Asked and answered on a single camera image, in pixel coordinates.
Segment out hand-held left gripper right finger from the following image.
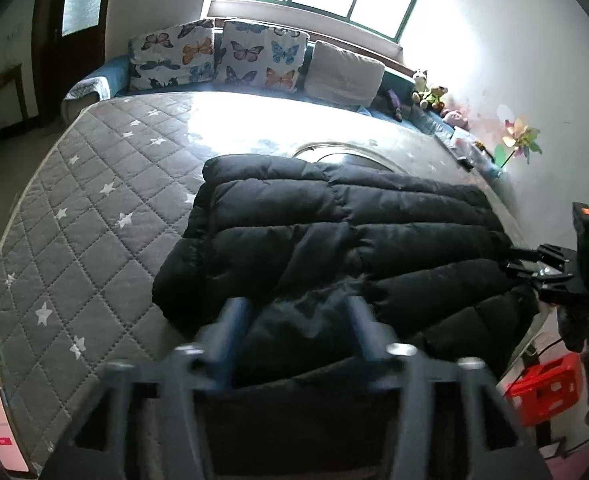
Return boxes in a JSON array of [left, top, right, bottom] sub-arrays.
[[347, 296, 550, 480]]

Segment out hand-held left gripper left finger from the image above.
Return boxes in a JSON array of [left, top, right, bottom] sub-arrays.
[[39, 297, 250, 480]]

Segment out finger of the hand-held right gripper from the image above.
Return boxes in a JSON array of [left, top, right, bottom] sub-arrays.
[[509, 243, 570, 264], [503, 261, 566, 283]]

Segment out black puffer jacket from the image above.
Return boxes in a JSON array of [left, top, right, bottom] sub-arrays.
[[152, 154, 543, 391]]

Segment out colourful pinwheel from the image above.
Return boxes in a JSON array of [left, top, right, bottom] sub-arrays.
[[493, 117, 543, 167]]

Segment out red plastic crate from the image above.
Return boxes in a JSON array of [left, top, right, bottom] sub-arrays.
[[505, 352, 589, 427]]

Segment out pink plush toy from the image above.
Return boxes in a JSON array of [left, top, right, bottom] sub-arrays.
[[442, 109, 470, 131]]

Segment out grey star-print quilted mattress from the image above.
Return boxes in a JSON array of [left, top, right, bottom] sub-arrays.
[[0, 91, 550, 480]]

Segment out blue bed sheet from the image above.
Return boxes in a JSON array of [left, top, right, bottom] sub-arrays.
[[63, 52, 503, 181]]

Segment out brown plush bear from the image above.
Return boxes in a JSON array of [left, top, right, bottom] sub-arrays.
[[419, 86, 449, 112]]

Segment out purple toy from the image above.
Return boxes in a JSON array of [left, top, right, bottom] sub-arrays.
[[386, 89, 406, 122]]

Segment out grey pillow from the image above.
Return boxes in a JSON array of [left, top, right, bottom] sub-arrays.
[[303, 40, 386, 107]]

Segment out butterfly print pillow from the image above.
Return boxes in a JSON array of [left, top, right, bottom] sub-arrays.
[[213, 21, 310, 93], [128, 19, 216, 93]]

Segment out wooden side table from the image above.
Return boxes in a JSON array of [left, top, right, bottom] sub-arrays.
[[0, 62, 31, 184]]

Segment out dark wooden door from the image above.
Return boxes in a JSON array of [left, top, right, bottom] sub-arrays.
[[33, 0, 118, 129]]

